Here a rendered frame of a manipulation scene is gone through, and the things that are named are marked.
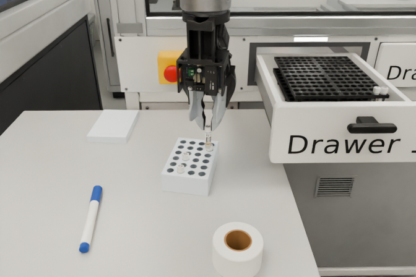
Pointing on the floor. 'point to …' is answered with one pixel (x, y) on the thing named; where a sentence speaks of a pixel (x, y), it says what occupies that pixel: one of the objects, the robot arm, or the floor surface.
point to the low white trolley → (140, 198)
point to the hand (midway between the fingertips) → (208, 121)
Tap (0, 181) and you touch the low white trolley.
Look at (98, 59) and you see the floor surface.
